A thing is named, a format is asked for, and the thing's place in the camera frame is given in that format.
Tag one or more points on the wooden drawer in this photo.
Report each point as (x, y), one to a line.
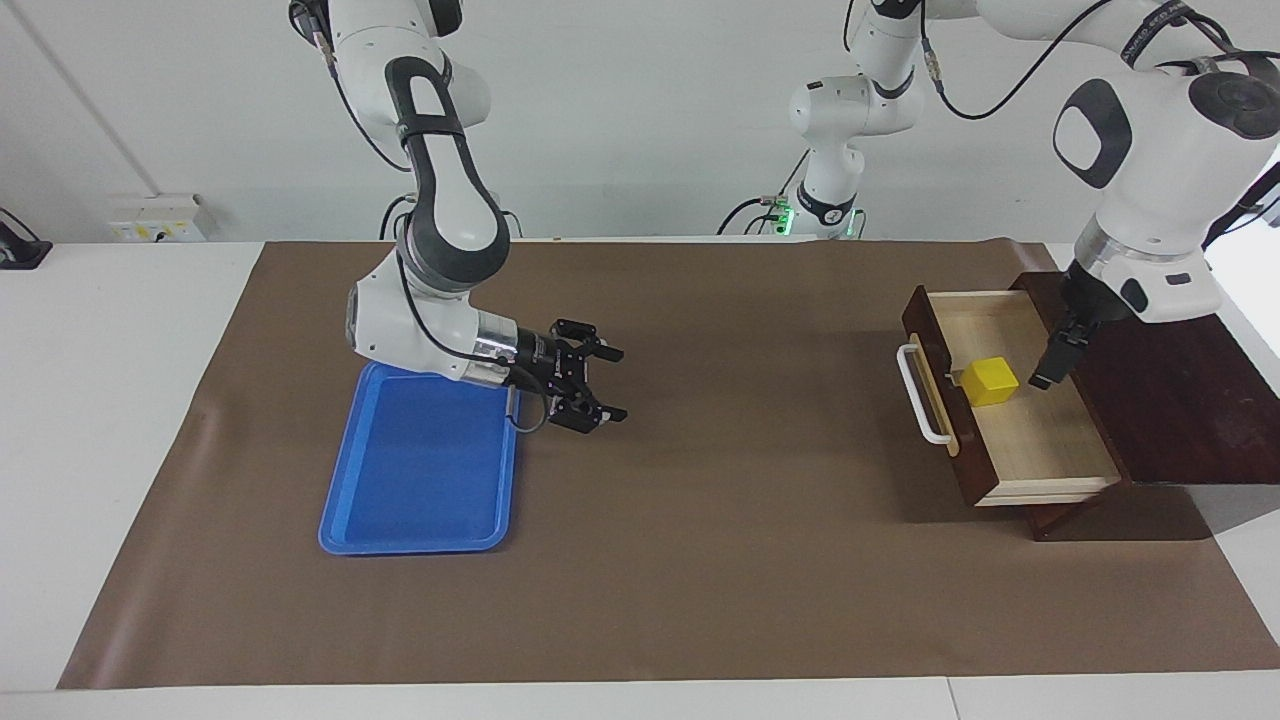
(1040, 440)

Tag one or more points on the dark wooden cabinet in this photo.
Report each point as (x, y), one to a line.
(1190, 400)

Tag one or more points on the black clamp base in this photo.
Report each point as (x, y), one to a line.
(20, 255)

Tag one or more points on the brown paper mat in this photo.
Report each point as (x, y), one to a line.
(700, 500)

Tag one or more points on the black stand with pole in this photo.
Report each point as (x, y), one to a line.
(1262, 190)

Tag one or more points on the white wall socket box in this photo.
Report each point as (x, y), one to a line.
(150, 225)

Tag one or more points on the blue plastic tray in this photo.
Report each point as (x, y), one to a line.
(420, 470)

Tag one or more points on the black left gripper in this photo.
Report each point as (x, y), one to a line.
(1080, 310)

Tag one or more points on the yellow cube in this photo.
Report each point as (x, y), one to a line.
(992, 383)

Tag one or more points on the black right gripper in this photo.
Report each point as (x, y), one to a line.
(545, 365)

